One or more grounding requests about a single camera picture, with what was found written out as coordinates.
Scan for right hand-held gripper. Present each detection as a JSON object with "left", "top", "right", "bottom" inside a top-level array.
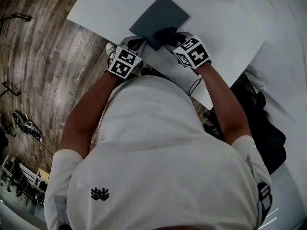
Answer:
[{"left": 173, "top": 32, "right": 212, "bottom": 69}]

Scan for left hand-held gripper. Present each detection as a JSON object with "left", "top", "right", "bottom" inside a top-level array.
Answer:
[{"left": 107, "top": 35, "right": 147, "bottom": 80}]

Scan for dark grey notebook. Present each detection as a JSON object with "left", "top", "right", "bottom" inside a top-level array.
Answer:
[{"left": 129, "top": 0, "right": 190, "bottom": 51}]

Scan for person's left forearm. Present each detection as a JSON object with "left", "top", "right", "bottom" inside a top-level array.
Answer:
[{"left": 59, "top": 70, "right": 120, "bottom": 159}]

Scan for person's right forearm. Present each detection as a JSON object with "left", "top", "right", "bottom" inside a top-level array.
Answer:
[{"left": 198, "top": 62, "right": 252, "bottom": 146}]

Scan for person's white shoe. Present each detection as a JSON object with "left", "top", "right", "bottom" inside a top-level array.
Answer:
[{"left": 106, "top": 42, "right": 118, "bottom": 57}]

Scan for person's black trousers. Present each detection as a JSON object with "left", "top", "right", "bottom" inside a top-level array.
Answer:
[{"left": 140, "top": 67, "right": 175, "bottom": 83}]

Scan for white table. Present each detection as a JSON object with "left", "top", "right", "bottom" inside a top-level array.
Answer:
[{"left": 66, "top": 0, "right": 266, "bottom": 110}]

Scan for person's white t-shirt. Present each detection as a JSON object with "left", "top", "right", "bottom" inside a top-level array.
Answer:
[{"left": 44, "top": 75, "right": 274, "bottom": 230}]

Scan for black stand leg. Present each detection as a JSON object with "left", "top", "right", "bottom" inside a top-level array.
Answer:
[
  {"left": 0, "top": 13, "right": 32, "bottom": 23},
  {"left": 0, "top": 81, "right": 22, "bottom": 98}
]

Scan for black mesh office chair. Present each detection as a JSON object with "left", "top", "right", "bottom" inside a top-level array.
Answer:
[{"left": 202, "top": 72, "right": 287, "bottom": 176}]

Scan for white framed yellow box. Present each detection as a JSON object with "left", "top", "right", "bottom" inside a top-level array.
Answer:
[{"left": 35, "top": 168, "right": 51, "bottom": 189}]

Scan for cluttered equipment shelf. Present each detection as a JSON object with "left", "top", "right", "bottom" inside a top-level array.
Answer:
[{"left": 0, "top": 152, "right": 51, "bottom": 208}]

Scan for black cable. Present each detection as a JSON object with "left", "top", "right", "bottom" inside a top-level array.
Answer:
[{"left": 188, "top": 77, "right": 204, "bottom": 97}]

